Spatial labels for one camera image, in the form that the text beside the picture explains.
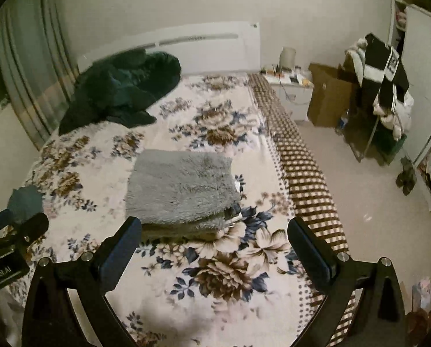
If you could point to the white puffy jacket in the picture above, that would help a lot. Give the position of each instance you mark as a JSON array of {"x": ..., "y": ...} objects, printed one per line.
[{"x": 398, "y": 119}]

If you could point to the dark green duvet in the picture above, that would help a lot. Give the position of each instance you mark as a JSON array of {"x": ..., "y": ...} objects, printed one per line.
[{"x": 121, "y": 86}]

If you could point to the phone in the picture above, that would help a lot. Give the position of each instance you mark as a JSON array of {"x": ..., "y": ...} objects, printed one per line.
[{"x": 294, "y": 79}]

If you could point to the white table lamp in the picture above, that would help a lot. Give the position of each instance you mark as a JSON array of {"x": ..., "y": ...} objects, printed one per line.
[{"x": 287, "y": 58}]

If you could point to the pink folded clothes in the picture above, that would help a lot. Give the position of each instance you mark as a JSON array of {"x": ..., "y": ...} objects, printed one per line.
[{"x": 401, "y": 18}]

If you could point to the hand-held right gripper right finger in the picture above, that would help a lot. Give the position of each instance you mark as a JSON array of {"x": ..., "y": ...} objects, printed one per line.
[{"x": 309, "y": 256}]

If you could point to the green bag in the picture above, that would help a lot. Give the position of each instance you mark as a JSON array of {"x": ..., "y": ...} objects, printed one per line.
[{"x": 394, "y": 144}]

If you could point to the grey fluffy blanket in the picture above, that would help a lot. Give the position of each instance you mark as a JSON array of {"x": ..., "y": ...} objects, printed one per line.
[{"x": 183, "y": 184}]

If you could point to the white bed headboard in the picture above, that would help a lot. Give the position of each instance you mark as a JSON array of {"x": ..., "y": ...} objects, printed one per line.
[{"x": 215, "y": 50}]

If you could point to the white wardrobe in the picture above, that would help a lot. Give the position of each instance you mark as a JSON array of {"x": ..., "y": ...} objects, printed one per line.
[{"x": 417, "y": 61}]

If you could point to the plastic water bottle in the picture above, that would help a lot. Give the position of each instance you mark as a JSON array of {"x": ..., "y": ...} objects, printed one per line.
[{"x": 342, "y": 122}]

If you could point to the dark slipper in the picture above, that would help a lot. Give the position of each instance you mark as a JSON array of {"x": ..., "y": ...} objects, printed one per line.
[
  {"x": 407, "y": 164},
  {"x": 406, "y": 182}
]

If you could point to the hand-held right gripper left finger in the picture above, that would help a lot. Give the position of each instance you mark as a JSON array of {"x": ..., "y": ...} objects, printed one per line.
[{"x": 121, "y": 256}]

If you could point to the black and white jacket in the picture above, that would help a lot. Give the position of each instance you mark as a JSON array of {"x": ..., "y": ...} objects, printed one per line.
[{"x": 379, "y": 65}]

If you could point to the large cardboard box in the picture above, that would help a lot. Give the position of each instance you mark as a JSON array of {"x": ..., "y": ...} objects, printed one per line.
[{"x": 327, "y": 97}]

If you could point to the grey-green striped curtain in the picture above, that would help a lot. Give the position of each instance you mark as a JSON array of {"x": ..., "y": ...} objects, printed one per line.
[{"x": 38, "y": 61}]

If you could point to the folded beige pants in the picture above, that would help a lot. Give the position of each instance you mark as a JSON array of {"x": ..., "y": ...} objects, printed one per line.
[{"x": 186, "y": 229}]

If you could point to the brown checked bed sheet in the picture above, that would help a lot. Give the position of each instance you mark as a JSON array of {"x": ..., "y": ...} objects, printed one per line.
[{"x": 302, "y": 173}]

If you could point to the folding chair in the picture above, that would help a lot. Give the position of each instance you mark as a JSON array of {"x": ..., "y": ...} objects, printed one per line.
[{"x": 363, "y": 130}]

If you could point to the crumpled blue pants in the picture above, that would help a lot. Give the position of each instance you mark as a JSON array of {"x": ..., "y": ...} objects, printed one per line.
[{"x": 25, "y": 200}]

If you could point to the white nightstand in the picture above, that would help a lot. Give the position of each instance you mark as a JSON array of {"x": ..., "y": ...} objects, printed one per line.
[{"x": 295, "y": 97}]

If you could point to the bed with floral sheet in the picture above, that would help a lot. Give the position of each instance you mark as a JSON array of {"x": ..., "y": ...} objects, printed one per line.
[{"x": 215, "y": 274}]

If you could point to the white fleece garment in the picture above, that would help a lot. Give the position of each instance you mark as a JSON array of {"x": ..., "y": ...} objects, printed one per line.
[{"x": 356, "y": 58}]

